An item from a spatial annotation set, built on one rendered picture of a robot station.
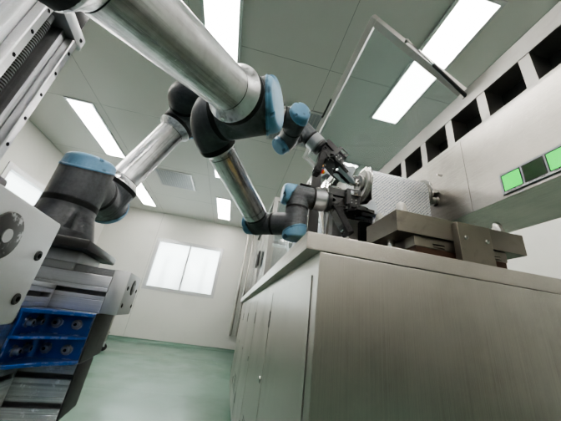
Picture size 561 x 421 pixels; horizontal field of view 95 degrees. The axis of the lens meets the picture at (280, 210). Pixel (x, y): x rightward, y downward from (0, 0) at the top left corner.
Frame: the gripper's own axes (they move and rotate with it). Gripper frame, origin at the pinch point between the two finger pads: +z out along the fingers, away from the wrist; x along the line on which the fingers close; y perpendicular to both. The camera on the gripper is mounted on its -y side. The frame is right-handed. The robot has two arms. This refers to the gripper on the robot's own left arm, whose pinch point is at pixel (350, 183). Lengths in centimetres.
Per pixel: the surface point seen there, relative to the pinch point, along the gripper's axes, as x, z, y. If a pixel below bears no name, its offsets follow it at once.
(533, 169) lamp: -38, 33, 17
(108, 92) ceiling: 164, -262, -16
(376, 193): -8.2, 9.5, -1.5
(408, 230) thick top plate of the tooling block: -28.0, 20.8, -19.4
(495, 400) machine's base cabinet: -34, 52, -39
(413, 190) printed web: -8.2, 18.6, 12.0
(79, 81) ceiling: 158, -283, -33
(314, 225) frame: 25.0, 2.1, -12.2
